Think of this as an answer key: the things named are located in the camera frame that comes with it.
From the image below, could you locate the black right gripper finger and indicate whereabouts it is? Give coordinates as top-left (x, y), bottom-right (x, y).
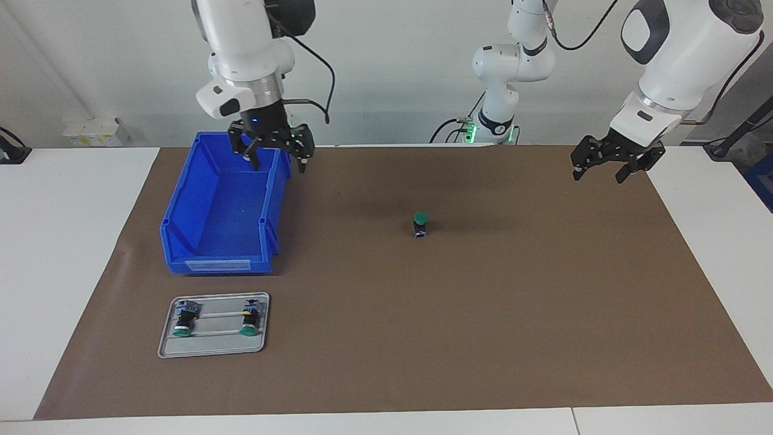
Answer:
top-left (229, 121), bottom-right (261, 172)
top-left (284, 124), bottom-right (316, 174)

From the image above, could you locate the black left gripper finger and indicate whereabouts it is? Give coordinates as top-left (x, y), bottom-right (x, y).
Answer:
top-left (571, 136), bottom-right (611, 181)
top-left (615, 141), bottom-right (666, 183)

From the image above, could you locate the green push button, yellow label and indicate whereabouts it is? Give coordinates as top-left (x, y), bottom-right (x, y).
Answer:
top-left (239, 300), bottom-right (261, 337)

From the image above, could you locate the blue plastic storage bin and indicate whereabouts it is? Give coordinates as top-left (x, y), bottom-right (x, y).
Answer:
top-left (159, 131), bottom-right (293, 276)

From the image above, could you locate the black stand pole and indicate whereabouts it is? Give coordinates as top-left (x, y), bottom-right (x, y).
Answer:
top-left (704, 97), bottom-right (773, 161)

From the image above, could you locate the blue crate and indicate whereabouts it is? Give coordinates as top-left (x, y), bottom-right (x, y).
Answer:
top-left (746, 151), bottom-right (773, 212)

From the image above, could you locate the silver metal tray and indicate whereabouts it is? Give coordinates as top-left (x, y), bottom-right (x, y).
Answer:
top-left (157, 292), bottom-right (271, 359)

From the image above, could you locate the brown table mat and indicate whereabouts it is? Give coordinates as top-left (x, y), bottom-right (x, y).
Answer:
top-left (33, 144), bottom-right (773, 421)

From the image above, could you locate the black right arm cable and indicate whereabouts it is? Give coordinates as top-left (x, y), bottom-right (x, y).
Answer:
top-left (266, 12), bottom-right (336, 124)

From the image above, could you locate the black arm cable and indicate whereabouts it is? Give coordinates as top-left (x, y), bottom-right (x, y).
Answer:
top-left (266, 12), bottom-right (336, 124)
top-left (544, 0), bottom-right (765, 124)

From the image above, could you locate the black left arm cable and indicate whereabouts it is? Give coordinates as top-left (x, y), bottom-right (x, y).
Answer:
top-left (544, 0), bottom-right (765, 124)

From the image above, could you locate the black base cable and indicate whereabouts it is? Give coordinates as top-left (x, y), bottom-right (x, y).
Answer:
top-left (430, 91), bottom-right (487, 144)

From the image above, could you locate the black clamp mount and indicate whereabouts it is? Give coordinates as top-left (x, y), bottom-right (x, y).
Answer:
top-left (0, 127), bottom-right (32, 165)

